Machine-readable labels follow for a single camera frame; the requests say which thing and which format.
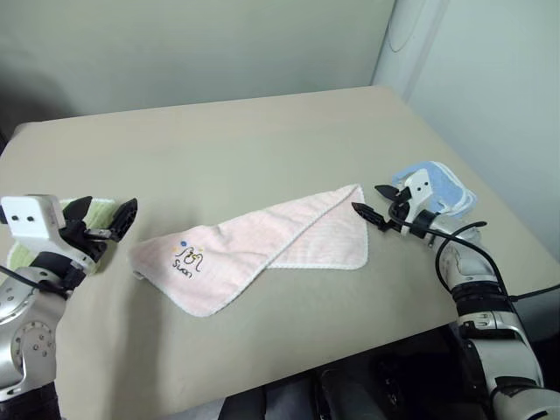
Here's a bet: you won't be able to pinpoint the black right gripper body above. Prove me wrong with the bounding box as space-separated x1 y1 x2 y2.
386 186 422 236

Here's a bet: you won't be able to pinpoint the light green towel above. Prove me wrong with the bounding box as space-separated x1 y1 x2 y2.
0 196 120 290

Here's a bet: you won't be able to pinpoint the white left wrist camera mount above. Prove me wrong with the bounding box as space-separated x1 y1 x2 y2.
0 193 98 276

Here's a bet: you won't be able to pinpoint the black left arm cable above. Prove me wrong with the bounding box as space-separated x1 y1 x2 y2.
0 263 71 300

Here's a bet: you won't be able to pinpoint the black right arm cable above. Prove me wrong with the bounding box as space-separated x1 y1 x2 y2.
386 204 560 304

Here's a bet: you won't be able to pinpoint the pink towel with embroidery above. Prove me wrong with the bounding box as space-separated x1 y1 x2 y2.
128 183 371 319

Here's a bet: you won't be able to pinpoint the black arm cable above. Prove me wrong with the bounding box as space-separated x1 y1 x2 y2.
386 204 560 304
0 263 71 300

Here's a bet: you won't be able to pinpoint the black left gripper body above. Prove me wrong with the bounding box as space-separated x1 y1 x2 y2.
59 220 110 273

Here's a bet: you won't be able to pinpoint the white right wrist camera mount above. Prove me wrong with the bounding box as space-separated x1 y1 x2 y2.
401 171 435 220

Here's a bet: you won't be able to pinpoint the light blue towel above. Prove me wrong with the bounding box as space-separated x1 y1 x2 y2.
389 160 480 219

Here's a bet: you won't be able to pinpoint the dark rounded shapes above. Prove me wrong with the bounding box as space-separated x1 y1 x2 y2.
217 322 497 420

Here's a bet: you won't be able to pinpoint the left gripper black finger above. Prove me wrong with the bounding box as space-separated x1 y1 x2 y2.
62 195 95 230
84 197 139 242

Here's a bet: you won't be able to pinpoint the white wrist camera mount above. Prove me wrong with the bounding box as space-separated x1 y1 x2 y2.
0 193 98 276
401 171 435 220

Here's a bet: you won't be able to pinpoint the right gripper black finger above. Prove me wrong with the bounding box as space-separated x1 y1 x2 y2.
374 184 403 205
351 201 391 234

